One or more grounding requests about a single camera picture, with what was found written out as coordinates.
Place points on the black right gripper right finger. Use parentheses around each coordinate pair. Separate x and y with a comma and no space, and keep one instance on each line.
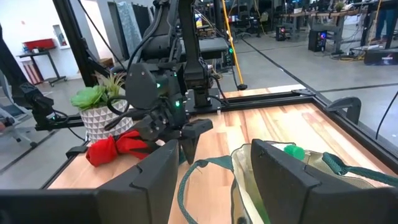
(280,186)

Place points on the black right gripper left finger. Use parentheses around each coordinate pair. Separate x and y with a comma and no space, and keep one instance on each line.
(149,193)

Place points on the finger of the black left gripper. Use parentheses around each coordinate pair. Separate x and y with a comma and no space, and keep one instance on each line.
(189,149)

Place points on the red and black gardening gloves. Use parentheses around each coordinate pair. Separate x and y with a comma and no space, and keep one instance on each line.
(102,152)

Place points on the beige green-trimmed gardening bag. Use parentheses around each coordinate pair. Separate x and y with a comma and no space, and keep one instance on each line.
(351,171)

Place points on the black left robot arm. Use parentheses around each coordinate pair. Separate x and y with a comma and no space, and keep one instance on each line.
(192,46)

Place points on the succulent in white pot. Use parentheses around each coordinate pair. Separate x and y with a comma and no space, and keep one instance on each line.
(99,121)

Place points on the black side table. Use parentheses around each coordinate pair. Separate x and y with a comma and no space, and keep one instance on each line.
(214,46)

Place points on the grey patterned panel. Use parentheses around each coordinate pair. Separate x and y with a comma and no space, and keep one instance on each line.
(129,28)

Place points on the black device with green light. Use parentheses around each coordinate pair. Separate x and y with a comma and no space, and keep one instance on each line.
(37,101)

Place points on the black computer tower under desk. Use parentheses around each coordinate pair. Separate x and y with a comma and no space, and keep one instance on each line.
(280,33)

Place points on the computer tower with coloured lights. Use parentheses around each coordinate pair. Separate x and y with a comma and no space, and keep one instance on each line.
(317,40)

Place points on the grey office chair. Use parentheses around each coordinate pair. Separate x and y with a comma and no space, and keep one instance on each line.
(12,129)

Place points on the black rolling cart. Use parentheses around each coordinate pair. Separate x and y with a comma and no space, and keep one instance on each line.
(34,55)

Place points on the red bin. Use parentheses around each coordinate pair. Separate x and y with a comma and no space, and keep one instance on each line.
(38,45)

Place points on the black equipment case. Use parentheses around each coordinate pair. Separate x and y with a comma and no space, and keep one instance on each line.
(381,57)

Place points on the workbench with wooden top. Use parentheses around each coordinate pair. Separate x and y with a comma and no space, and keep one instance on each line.
(339,31)

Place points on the person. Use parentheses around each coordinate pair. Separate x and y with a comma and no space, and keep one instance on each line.
(390,25)

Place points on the black frame clamp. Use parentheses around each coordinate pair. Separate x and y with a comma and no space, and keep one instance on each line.
(76,151)
(348,104)

